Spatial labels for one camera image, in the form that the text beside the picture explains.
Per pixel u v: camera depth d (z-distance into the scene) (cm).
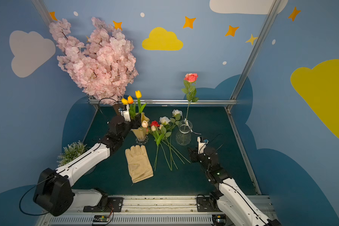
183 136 96
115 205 73
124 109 68
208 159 59
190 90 83
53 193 41
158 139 98
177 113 111
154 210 74
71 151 75
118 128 62
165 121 107
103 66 62
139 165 89
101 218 72
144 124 70
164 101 142
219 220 72
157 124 107
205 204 75
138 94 81
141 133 88
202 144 71
